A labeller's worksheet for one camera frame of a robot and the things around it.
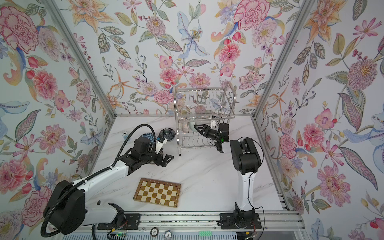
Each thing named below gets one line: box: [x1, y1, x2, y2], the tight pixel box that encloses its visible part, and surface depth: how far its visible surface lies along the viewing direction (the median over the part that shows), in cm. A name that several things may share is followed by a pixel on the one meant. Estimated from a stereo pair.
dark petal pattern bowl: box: [159, 128, 176, 141], surface depth 109 cm
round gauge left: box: [150, 227, 159, 237], surface depth 73 cm
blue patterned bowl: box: [141, 132, 154, 142], surface depth 106 cm
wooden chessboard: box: [133, 177, 182, 208], surface depth 82 cm
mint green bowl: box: [188, 121, 198, 133], surface depth 102 cm
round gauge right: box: [164, 230, 172, 240], surface depth 68 cm
